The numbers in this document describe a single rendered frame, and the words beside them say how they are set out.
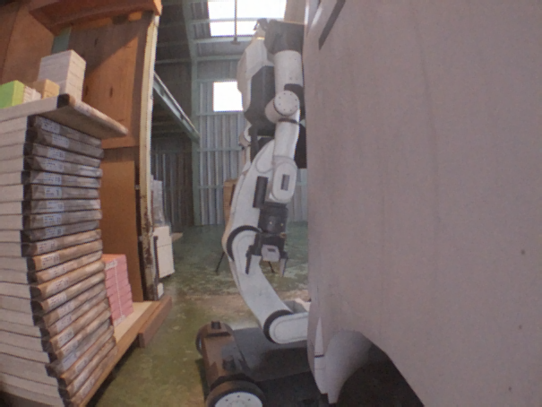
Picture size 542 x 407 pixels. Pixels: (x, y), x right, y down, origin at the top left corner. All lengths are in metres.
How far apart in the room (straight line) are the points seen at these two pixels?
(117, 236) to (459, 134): 2.07
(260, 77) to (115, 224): 1.44
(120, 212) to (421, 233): 1.99
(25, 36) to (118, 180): 1.86
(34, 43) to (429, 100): 3.09
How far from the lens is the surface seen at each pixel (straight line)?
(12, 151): 1.06
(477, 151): 0.20
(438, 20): 0.24
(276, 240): 0.90
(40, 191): 1.01
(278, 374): 1.10
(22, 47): 3.24
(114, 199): 2.14
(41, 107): 1.01
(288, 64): 0.98
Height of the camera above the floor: 0.77
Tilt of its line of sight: 1 degrees down
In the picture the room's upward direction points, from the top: 2 degrees counter-clockwise
